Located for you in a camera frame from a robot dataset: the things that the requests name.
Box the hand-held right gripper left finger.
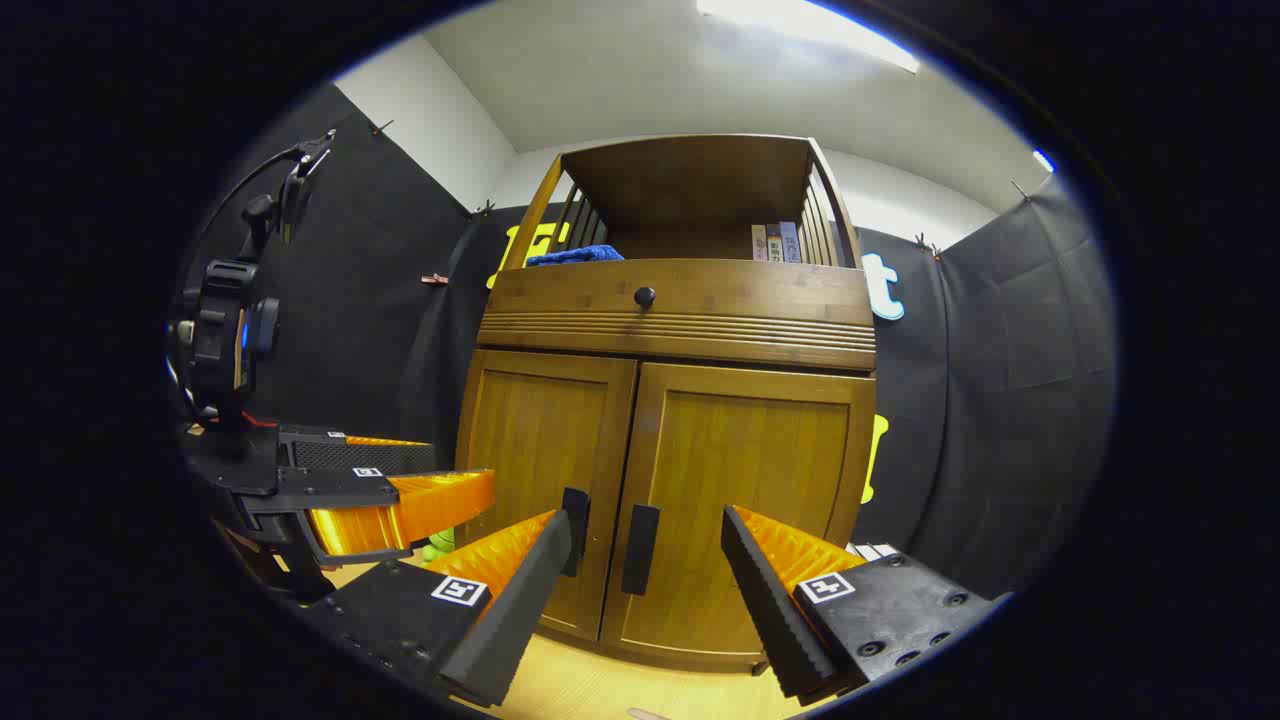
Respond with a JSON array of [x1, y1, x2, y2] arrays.
[[300, 508, 576, 709]]

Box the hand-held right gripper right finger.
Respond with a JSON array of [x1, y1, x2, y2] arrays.
[[720, 504, 1001, 701]]

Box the black door handle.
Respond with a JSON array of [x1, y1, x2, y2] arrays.
[[621, 504, 661, 597], [560, 487, 591, 578]]

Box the wooden cabinet door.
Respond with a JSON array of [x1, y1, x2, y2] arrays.
[[457, 350, 638, 641], [600, 362, 877, 673]]

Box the wooden double-door shoe cabinet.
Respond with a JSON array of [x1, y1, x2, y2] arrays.
[[455, 134, 879, 673]]

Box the wooden cabinet drawer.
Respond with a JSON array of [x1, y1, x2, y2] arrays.
[[478, 258, 877, 373]]

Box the blue towel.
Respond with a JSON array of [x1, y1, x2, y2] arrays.
[[526, 245, 624, 268]]

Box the large ceiling light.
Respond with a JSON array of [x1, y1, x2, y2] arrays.
[[697, 0, 921, 74]]

